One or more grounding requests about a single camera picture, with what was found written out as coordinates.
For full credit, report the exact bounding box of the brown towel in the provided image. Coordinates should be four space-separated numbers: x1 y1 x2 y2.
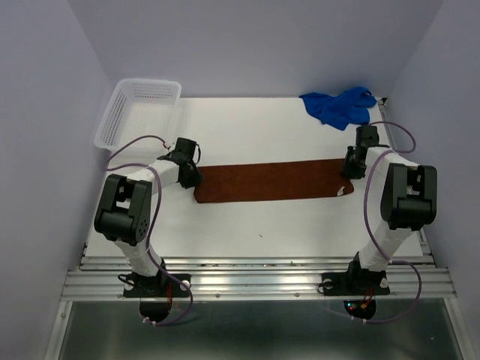
193 159 354 203

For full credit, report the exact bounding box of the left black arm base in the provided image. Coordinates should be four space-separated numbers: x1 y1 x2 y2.
117 271 191 299

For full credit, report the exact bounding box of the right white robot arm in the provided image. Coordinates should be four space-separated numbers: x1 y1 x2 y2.
340 121 438 293

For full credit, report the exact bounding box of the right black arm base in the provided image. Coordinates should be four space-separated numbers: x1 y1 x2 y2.
317 253 390 296

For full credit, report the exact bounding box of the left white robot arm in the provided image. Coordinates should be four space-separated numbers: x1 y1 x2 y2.
94 137 203 296

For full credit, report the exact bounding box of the blue towel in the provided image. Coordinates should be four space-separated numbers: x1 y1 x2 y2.
299 86 377 131

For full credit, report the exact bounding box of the white plastic basket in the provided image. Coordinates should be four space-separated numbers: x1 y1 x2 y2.
94 78 182 152

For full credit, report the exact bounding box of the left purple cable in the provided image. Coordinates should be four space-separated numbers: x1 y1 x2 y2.
101 134 194 327

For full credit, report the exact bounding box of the aluminium rail frame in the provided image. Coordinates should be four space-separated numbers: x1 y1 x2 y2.
44 95 473 360

